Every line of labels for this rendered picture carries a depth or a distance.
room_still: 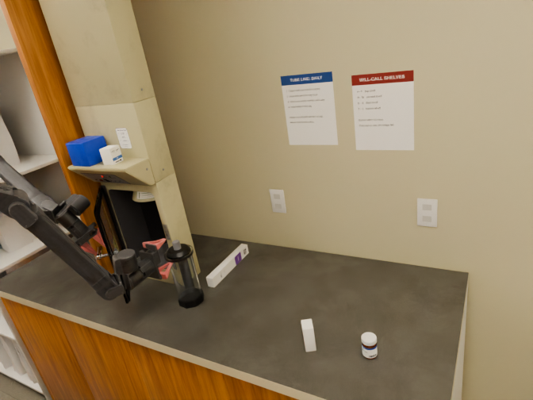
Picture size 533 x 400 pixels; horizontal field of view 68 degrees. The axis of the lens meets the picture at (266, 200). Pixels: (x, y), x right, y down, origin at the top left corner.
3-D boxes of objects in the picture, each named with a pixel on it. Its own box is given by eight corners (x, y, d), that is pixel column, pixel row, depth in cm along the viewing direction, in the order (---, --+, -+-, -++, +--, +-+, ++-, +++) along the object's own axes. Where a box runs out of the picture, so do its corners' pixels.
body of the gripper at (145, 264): (155, 251, 134) (139, 263, 129) (163, 276, 138) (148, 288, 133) (142, 248, 138) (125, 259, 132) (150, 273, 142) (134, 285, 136)
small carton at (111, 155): (113, 160, 150) (108, 144, 148) (124, 160, 148) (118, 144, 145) (104, 165, 146) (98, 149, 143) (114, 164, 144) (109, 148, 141)
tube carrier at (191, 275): (192, 286, 165) (179, 241, 156) (210, 294, 158) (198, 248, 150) (171, 301, 157) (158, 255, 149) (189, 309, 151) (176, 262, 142)
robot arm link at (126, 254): (101, 286, 130) (106, 300, 124) (92, 256, 125) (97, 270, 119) (137, 272, 136) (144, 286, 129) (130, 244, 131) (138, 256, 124)
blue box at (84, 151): (93, 157, 159) (86, 135, 156) (111, 157, 154) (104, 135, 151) (73, 166, 151) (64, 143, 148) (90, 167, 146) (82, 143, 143)
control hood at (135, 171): (98, 179, 165) (90, 156, 161) (156, 183, 149) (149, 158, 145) (75, 190, 156) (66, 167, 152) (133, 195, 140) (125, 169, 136)
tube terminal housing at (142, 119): (167, 247, 203) (123, 94, 173) (219, 255, 187) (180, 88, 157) (131, 274, 183) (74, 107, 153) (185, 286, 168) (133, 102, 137)
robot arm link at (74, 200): (45, 220, 149) (38, 205, 142) (66, 198, 156) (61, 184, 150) (72, 232, 147) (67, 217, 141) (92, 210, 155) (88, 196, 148)
